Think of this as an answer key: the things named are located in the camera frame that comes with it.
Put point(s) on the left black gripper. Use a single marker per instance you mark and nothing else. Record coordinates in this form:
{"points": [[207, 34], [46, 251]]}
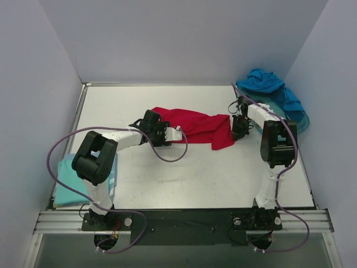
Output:
{"points": [[160, 132]]}

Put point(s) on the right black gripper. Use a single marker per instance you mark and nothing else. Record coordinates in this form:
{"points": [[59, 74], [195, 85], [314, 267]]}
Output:
{"points": [[240, 128]]}

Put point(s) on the red polo shirt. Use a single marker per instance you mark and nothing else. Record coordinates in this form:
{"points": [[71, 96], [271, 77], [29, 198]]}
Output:
{"points": [[199, 127]]}

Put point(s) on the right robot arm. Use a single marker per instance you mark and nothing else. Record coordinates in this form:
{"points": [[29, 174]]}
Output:
{"points": [[278, 146]]}

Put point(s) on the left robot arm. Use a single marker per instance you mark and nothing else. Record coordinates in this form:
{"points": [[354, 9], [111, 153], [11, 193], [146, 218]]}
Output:
{"points": [[95, 157]]}

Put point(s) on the teal plastic basket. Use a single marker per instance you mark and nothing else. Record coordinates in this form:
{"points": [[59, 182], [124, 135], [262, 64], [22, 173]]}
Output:
{"points": [[291, 110]]}

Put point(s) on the blue t shirt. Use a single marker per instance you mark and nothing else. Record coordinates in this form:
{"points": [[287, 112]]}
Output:
{"points": [[266, 82]]}

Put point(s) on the folded light blue shirt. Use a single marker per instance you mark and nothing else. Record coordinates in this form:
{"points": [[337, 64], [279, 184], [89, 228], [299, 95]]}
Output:
{"points": [[111, 180]]}

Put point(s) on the folded teal shirt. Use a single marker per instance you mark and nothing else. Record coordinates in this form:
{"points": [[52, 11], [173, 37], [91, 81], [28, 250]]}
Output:
{"points": [[63, 196]]}

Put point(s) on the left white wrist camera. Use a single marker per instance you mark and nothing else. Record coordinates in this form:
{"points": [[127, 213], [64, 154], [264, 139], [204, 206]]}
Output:
{"points": [[174, 134]]}

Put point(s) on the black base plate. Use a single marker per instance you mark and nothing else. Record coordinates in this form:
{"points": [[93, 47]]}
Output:
{"points": [[186, 227]]}

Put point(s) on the aluminium front rail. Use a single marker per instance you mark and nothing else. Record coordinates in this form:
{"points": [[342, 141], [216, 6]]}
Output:
{"points": [[69, 222]]}

